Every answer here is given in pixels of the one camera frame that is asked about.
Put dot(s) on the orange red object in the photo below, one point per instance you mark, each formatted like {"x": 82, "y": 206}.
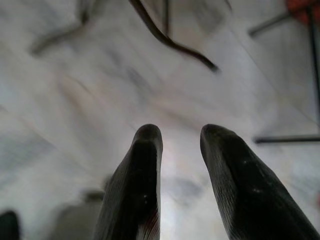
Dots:
{"x": 303, "y": 10}

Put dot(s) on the black robot foot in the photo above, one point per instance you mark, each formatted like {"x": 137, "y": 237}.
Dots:
{"x": 8, "y": 225}

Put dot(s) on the black metal furniture frame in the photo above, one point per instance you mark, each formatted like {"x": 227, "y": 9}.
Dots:
{"x": 312, "y": 75}

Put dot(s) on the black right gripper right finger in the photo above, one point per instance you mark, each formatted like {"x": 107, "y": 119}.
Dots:
{"x": 247, "y": 190}

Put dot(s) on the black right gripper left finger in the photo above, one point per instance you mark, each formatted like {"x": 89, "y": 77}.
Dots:
{"x": 135, "y": 185}

